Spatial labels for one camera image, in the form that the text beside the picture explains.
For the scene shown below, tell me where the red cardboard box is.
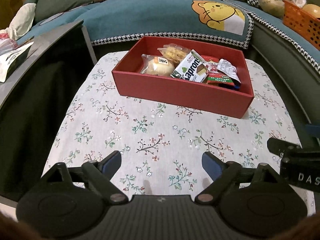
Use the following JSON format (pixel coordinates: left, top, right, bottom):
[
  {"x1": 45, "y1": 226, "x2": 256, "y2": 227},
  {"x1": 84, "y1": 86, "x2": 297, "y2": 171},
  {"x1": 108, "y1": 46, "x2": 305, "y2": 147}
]
[{"x1": 112, "y1": 36, "x2": 254, "y2": 119}]

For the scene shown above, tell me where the red spicy strip packet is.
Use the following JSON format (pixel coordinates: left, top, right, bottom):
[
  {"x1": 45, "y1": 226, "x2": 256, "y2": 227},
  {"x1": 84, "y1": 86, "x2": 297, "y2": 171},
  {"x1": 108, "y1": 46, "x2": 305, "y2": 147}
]
[{"x1": 203, "y1": 56, "x2": 235, "y2": 88}]

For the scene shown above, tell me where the white wafer packet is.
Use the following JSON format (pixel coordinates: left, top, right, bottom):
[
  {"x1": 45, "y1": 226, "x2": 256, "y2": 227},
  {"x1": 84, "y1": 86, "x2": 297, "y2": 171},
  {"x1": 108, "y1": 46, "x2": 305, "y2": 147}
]
[{"x1": 170, "y1": 50, "x2": 208, "y2": 83}]

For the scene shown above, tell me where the crispy pastry clear bag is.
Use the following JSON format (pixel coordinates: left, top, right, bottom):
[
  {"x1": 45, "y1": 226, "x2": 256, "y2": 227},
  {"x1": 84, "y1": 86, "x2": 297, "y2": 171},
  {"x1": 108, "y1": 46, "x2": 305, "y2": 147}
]
[{"x1": 157, "y1": 43, "x2": 191, "y2": 64}]

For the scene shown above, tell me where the white silver snack pouch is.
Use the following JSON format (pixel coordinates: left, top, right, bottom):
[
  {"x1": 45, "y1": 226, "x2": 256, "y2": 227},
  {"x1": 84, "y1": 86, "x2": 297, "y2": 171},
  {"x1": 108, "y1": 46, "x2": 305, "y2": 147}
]
[{"x1": 217, "y1": 59, "x2": 241, "y2": 83}]

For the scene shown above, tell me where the dark green sofa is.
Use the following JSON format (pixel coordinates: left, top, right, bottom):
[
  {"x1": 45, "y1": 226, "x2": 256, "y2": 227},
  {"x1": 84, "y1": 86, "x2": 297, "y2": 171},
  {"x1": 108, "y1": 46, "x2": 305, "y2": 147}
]
[{"x1": 24, "y1": 0, "x2": 320, "y2": 120}]

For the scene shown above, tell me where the floral tablecloth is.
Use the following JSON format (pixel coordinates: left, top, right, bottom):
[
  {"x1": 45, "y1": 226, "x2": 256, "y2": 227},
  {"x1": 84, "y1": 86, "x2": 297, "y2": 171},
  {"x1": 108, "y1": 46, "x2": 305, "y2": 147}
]
[{"x1": 44, "y1": 52, "x2": 299, "y2": 196}]

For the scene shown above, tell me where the blue snack packet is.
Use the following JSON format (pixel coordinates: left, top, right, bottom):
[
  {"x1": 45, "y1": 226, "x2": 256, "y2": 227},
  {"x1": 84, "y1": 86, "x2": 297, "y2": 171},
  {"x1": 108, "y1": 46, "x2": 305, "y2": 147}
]
[{"x1": 232, "y1": 80, "x2": 241, "y2": 90}]

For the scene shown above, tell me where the orange plastic basket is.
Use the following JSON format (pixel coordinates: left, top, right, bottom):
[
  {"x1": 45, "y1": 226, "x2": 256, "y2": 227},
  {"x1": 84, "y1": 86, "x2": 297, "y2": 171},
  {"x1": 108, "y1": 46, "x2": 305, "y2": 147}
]
[{"x1": 283, "y1": 0, "x2": 319, "y2": 50}]

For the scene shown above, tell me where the round bun clear bag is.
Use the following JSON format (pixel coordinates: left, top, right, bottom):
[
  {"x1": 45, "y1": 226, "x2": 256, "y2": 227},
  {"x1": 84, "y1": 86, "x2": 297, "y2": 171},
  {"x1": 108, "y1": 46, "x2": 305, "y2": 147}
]
[{"x1": 140, "y1": 54, "x2": 175, "y2": 76}]

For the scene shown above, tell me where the yellow round fruit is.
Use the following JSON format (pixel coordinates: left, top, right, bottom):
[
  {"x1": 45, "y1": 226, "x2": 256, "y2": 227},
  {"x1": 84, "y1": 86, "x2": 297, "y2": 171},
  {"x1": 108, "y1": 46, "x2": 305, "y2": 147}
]
[{"x1": 302, "y1": 4, "x2": 320, "y2": 18}]

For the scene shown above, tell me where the white paper bag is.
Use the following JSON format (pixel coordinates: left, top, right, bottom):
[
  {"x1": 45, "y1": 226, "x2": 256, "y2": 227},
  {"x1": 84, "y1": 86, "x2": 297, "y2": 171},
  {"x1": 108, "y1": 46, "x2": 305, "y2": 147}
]
[{"x1": 0, "y1": 42, "x2": 33, "y2": 83}]

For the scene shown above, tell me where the teal lion sofa cover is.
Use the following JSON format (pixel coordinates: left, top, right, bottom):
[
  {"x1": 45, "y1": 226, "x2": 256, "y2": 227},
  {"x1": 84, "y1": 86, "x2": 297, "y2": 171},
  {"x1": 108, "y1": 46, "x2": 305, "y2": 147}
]
[{"x1": 18, "y1": 0, "x2": 254, "y2": 49}]

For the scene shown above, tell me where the red plastic bag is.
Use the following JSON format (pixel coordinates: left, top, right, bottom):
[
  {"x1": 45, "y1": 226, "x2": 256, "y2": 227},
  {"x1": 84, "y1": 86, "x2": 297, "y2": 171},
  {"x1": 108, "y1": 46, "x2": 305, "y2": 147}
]
[{"x1": 0, "y1": 33, "x2": 18, "y2": 55}]

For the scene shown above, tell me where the white cloth on sofa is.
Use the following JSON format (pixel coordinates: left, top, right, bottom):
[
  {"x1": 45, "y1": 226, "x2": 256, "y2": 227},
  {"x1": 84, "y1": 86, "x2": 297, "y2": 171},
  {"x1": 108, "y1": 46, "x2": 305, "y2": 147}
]
[{"x1": 0, "y1": 3, "x2": 36, "y2": 40}]

